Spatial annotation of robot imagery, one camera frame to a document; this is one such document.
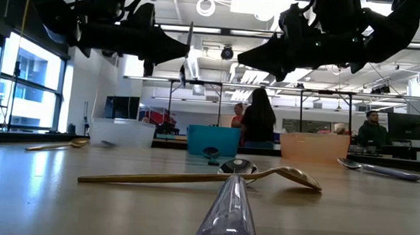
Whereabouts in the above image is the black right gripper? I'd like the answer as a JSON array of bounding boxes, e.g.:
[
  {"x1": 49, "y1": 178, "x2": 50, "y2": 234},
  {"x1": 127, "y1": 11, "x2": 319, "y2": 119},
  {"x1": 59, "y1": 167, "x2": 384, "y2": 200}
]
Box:
[{"x1": 236, "y1": 24, "x2": 373, "y2": 87}]

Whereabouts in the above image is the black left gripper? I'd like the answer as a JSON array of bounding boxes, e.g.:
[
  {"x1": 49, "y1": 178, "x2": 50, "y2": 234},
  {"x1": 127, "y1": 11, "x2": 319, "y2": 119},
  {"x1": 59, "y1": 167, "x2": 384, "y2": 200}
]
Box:
[{"x1": 73, "y1": 20, "x2": 193, "y2": 79}]

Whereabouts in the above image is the gold spoon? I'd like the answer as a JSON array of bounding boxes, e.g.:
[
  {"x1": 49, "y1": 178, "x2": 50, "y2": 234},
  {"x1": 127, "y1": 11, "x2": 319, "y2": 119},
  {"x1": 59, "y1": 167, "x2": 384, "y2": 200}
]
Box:
[
  {"x1": 76, "y1": 155, "x2": 324, "y2": 196},
  {"x1": 24, "y1": 134, "x2": 91, "y2": 155}
]

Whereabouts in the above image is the purple-handled silver spoon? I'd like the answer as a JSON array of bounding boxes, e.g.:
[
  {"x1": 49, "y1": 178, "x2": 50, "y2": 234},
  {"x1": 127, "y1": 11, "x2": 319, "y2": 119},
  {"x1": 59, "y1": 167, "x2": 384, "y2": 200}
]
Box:
[
  {"x1": 193, "y1": 156, "x2": 263, "y2": 235},
  {"x1": 336, "y1": 157, "x2": 420, "y2": 183}
]

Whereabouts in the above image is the person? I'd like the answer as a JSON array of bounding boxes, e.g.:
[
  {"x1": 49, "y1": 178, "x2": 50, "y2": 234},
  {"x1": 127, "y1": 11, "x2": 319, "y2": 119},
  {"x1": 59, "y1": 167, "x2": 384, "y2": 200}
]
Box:
[
  {"x1": 356, "y1": 109, "x2": 391, "y2": 148},
  {"x1": 229, "y1": 102, "x2": 246, "y2": 129},
  {"x1": 239, "y1": 86, "x2": 278, "y2": 149}
]

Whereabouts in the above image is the black computer monitor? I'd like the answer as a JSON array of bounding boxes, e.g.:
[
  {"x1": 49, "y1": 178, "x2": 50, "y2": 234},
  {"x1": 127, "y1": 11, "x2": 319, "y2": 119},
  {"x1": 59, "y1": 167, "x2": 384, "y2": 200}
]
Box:
[
  {"x1": 103, "y1": 95, "x2": 141, "y2": 121},
  {"x1": 385, "y1": 111, "x2": 420, "y2": 142}
]

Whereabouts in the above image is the clear plastic bin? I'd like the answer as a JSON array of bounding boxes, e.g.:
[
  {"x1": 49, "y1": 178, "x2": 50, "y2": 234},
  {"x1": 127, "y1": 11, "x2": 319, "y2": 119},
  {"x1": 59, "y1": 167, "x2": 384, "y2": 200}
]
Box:
[{"x1": 88, "y1": 117, "x2": 158, "y2": 151}]

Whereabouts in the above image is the orange plastic bin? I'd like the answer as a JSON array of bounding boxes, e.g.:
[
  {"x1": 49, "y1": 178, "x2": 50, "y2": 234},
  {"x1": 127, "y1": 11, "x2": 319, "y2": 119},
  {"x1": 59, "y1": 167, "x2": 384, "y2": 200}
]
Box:
[{"x1": 278, "y1": 131, "x2": 352, "y2": 166}]

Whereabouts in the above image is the blue plastic bin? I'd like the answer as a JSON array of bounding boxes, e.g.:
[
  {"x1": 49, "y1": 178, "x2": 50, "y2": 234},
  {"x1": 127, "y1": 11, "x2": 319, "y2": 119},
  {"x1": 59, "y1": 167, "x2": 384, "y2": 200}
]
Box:
[{"x1": 185, "y1": 124, "x2": 242, "y2": 159}]

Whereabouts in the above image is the black utensil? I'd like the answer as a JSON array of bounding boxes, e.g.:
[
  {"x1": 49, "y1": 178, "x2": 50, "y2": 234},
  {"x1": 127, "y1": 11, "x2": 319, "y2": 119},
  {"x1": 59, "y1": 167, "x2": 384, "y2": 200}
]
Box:
[{"x1": 99, "y1": 139, "x2": 119, "y2": 149}]

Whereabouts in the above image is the large window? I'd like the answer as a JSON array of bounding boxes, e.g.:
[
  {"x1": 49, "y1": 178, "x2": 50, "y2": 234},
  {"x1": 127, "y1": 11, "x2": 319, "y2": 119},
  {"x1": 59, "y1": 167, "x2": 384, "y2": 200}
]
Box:
[{"x1": 0, "y1": 30, "x2": 71, "y2": 134}]

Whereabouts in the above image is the thin black stand pole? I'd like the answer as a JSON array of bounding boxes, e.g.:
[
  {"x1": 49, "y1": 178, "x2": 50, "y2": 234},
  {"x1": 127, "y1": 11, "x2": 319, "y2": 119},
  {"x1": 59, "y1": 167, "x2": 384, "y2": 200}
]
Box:
[{"x1": 6, "y1": 60, "x2": 22, "y2": 132}]

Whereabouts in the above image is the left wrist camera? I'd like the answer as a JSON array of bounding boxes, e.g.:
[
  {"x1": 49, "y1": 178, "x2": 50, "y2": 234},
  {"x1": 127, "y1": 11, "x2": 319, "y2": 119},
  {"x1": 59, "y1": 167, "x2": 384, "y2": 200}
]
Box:
[{"x1": 131, "y1": 1, "x2": 157, "y2": 27}]

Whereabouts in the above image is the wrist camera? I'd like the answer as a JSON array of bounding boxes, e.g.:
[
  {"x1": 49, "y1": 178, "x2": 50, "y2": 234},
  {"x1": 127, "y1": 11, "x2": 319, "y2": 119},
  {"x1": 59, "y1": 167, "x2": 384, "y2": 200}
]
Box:
[
  {"x1": 131, "y1": 1, "x2": 157, "y2": 27},
  {"x1": 278, "y1": 1, "x2": 314, "y2": 40}
]

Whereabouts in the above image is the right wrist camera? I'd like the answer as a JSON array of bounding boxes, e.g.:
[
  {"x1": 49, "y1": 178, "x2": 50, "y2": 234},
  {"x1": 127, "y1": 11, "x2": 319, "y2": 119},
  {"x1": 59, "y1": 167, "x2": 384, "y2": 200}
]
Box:
[{"x1": 278, "y1": 1, "x2": 314, "y2": 40}]

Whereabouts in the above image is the black overhead camera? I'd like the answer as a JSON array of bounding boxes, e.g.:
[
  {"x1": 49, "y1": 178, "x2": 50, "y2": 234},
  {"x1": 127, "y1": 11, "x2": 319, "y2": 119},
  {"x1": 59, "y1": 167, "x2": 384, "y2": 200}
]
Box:
[{"x1": 219, "y1": 45, "x2": 235, "y2": 61}]

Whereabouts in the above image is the white coiled cable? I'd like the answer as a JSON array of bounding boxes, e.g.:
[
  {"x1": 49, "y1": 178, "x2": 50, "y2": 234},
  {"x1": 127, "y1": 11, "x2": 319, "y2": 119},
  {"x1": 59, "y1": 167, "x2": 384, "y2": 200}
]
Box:
[{"x1": 195, "y1": 0, "x2": 217, "y2": 19}]

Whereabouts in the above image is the black workstation frame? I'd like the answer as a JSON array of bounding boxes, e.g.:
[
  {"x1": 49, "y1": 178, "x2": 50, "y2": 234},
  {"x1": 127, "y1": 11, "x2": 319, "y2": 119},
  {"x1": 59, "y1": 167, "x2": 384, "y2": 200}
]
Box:
[{"x1": 121, "y1": 75, "x2": 420, "y2": 140}]

